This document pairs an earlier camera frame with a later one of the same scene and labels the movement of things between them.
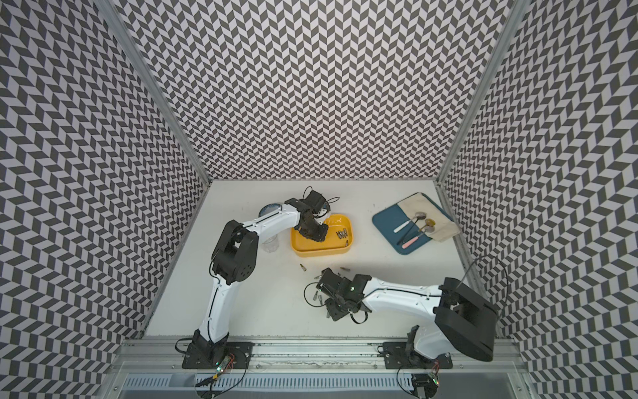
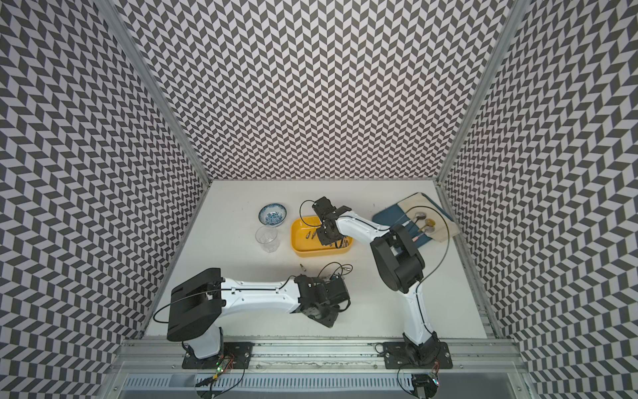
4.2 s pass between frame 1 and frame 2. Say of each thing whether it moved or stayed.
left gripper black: moved
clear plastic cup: stayed
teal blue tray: stayed
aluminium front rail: stayed
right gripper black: moved
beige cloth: stayed
